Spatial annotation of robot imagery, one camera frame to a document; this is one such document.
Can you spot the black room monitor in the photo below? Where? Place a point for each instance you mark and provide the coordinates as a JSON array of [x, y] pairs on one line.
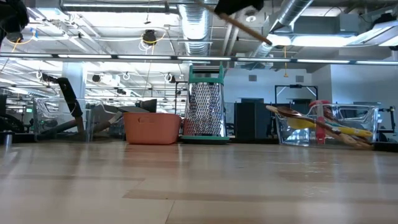
[[150, 104]]

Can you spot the silver metal post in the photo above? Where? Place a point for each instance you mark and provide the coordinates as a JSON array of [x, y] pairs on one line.
[[8, 139]]

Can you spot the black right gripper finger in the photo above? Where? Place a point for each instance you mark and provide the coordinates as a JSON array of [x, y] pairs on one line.
[[236, 6]]

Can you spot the wide silver ventilation duct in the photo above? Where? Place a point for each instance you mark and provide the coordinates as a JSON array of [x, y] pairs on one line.
[[196, 28]]

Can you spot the clear plastic bin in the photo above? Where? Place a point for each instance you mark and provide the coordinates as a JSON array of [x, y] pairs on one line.
[[49, 112], [357, 118]]

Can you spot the yellow silicone spoon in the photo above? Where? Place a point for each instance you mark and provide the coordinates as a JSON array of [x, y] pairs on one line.
[[298, 124]]

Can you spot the small brown wooden spoon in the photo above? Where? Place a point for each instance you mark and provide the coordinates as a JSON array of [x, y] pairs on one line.
[[360, 141]]

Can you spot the orange plastic bin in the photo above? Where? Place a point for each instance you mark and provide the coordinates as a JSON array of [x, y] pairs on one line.
[[152, 127]]

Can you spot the slanted silver ventilation duct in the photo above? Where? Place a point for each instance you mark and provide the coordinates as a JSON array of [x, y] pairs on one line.
[[293, 11]]

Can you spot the wooden slotted spatula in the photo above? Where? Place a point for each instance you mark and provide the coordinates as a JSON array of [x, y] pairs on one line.
[[271, 109]]

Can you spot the teal steel box grater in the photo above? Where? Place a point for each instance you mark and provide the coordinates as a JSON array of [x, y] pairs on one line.
[[205, 105]]

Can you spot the black room rig frame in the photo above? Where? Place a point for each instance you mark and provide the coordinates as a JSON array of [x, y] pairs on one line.
[[295, 86]]

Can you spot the oval slotted wooden spoon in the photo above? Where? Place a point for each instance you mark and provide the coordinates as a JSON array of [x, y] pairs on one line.
[[354, 141]]

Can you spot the large labelled wooden spoon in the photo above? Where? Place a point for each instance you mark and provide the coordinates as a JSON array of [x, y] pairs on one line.
[[248, 31]]

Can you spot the long ceiling light strip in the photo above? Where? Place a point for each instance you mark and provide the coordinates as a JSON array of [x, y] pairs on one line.
[[202, 58]]

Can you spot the red slotted spoon steel shank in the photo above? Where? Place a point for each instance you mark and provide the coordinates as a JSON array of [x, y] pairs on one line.
[[320, 130]]

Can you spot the large black wide spatula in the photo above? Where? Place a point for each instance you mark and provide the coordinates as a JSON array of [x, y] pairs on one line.
[[70, 96]]

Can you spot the black square-head spatula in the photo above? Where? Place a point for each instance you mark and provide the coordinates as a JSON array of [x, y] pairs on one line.
[[133, 109]]

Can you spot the white support column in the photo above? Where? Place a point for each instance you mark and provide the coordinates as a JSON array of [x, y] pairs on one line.
[[77, 71]]

